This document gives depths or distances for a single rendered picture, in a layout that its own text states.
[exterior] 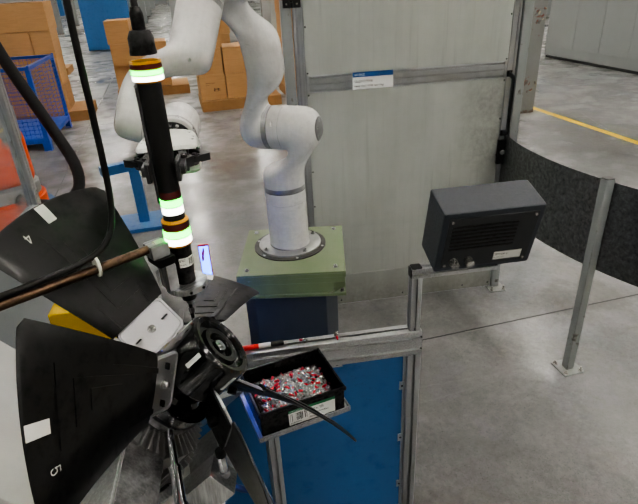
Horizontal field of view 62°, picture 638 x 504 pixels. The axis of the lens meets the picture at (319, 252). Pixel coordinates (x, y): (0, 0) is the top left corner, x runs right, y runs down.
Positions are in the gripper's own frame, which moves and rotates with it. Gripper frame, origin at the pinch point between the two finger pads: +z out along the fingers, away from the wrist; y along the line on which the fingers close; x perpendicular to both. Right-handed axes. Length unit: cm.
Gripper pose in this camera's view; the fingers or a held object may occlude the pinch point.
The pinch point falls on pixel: (164, 169)
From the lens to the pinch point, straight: 85.4
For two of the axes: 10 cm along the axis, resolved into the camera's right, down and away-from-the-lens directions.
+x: -0.5, -8.9, -4.6
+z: 1.6, 4.5, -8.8
